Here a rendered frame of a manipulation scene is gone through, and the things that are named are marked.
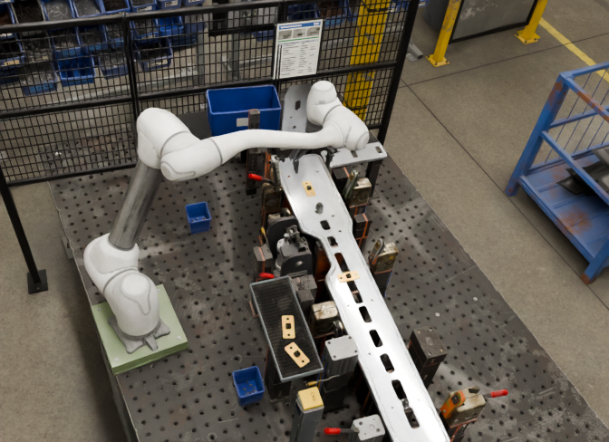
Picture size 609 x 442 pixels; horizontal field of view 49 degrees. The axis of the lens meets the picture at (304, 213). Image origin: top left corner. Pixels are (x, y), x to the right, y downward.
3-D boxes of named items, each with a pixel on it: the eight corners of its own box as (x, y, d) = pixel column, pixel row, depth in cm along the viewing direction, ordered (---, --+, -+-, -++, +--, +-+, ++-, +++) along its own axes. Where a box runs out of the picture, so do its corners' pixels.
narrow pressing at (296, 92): (304, 144, 297) (313, 83, 272) (280, 148, 294) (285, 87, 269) (304, 143, 298) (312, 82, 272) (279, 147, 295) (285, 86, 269)
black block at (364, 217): (367, 264, 295) (378, 221, 273) (344, 269, 292) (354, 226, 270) (360, 250, 299) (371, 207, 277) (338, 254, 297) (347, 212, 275)
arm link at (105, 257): (97, 304, 248) (70, 265, 259) (134, 296, 260) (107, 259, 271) (167, 132, 213) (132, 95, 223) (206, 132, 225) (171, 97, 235)
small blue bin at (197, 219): (211, 232, 298) (211, 218, 291) (189, 235, 295) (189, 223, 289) (206, 214, 305) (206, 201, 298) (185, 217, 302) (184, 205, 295)
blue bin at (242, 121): (279, 130, 297) (282, 109, 287) (211, 137, 290) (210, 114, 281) (272, 107, 307) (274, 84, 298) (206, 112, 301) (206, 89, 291)
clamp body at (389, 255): (388, 303, 282) (405, 254, 256) (362, 310, 278) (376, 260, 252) (380, 286, 287) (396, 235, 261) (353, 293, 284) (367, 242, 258)
